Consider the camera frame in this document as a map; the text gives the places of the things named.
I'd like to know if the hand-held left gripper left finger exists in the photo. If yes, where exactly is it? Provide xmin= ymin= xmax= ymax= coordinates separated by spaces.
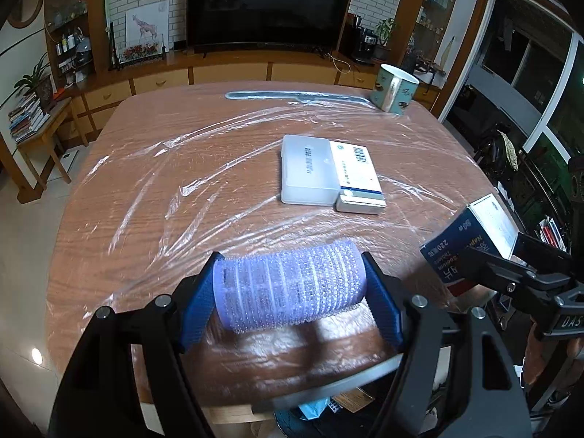
xmin=48 ymin=252 xmax=220 ymax=438

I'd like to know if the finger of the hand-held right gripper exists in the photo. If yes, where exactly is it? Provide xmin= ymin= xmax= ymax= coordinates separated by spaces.
xmin=461 ymin=249 xmax=556 ymax=316
xmin=515 ymin=233 xmax=584 ymax=280

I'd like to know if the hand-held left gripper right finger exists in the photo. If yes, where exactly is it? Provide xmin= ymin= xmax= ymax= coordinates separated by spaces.
xmin=362 ymin=251 xmax=534 ymax=438

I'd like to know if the dark blue and white box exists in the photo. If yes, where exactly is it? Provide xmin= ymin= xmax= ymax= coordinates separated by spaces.
xmin=420 ymin=193 xmax=521 ymax=296

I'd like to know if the purple hair roller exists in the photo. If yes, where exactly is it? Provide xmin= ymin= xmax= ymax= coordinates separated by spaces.
xmin=212 ymin=239 xmax=368 ymax=333

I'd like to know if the blue face mask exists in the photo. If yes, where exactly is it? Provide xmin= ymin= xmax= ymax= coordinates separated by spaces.
xmin=299 ymin=397 xmax=331 ymax=420

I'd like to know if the black trash bin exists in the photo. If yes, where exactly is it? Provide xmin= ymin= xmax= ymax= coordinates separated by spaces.
xmin=274 ymin=385 xmax=402 ymax=438

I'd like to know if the person's right hand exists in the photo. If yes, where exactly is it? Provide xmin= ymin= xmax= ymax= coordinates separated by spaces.
xmin=523 ymin=323 xmax=551 ymax=387

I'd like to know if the patterned hanging cloth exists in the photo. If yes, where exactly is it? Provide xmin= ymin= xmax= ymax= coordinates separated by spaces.
xmin=497 ymin=130 xmax=521 ymax=172

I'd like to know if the clear plastic table cover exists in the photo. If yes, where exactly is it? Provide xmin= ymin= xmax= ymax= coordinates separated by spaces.
xmin=46 ymin=82 xmax=498 ymax=375

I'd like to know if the white plastic case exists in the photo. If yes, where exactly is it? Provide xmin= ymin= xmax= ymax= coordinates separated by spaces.
xmin=279 ymin=134 xmax=341 ymax=206

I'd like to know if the glass sliding door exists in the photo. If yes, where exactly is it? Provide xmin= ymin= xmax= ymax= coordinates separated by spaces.
xmin=442 ymin=0 xmax=584 ymax=165

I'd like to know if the teal patterned mug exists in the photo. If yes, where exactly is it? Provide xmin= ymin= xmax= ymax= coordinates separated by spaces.
xmin=369 ymin=64 xmax=420 ymax=116

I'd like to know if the grey long strip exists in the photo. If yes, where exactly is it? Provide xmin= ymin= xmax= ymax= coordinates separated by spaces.
xmin=225 ymin=90 xmax=372 ymax=107

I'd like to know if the wooden side table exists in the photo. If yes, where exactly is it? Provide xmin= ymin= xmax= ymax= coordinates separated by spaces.
xmin=16 ymin=98 xmax=89 ymax=192

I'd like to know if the wooden television cabinet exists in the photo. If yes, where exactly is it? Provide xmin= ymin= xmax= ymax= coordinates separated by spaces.
xmin=82 ymin=48 xmax=443 ymax=133

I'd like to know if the stack of books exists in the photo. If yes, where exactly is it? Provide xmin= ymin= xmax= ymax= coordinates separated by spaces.
xmin=8 ymin=93 xmax=51 ymax=143

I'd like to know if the framed flower picture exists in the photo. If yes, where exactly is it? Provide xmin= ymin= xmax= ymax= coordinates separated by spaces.
xmin=118 ymin=41 xmax=166 ymax=65

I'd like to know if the black coffee machine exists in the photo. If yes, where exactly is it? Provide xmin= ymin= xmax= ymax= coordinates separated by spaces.
xmin=351 ymin=15 xmax=379 ymax=61

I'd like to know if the small green potted plant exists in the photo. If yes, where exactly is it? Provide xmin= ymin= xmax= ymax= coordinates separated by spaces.
xmin=374 ymin=17 xmax=397 ymax=60

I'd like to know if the wooden glass display cabinet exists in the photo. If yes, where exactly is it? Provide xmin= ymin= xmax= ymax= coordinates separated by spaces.
xmin=401 ymin=0 xmax=480 ymax=78
xmin=43 ymin=0 xmax=108 ymax=87

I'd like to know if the long-leaved potted plant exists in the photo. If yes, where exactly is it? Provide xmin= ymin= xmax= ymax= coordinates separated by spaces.
xmin=14 ymin=55 xmax=53 ymax=105

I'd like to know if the giraffe picture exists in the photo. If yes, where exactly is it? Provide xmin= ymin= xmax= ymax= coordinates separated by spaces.
xmin=125 ymin=0 xmax=170 ymax=51

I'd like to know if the black television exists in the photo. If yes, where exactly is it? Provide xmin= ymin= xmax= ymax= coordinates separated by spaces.
xmin=187 ymin=0 xmax=356 ymax=58

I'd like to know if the white cable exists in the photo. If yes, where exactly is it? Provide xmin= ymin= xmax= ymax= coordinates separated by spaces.
xmin=326 ymin=52 xmax=352 ymax=74

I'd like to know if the round wall mirror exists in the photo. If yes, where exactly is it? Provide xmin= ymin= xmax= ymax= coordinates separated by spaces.
xmin=7 ymin=0 xmax=46 ymax=29

